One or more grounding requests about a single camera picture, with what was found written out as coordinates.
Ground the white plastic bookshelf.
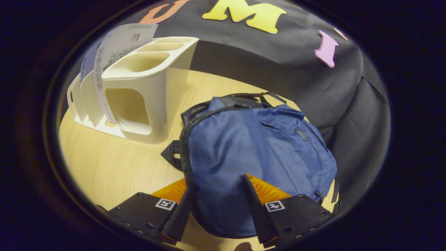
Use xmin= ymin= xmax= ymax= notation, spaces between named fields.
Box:
xmin=67 ymin=37 xmax=199 ymax=145

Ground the white book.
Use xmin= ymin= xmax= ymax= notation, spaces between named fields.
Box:
xmin=93 ymin=24 xmax=159 ymax=124

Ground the blue schoolbag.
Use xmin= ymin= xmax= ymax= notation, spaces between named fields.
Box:
xmin=161 ymin=92 xmax=340 ymax=239

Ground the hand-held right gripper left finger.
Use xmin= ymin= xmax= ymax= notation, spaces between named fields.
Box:
xmin=96 ymin=178 xmax=194 ymax=244

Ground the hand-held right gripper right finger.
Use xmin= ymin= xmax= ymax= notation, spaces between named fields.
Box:
xmin=242 ymin=174 xmax=337 ymax=249

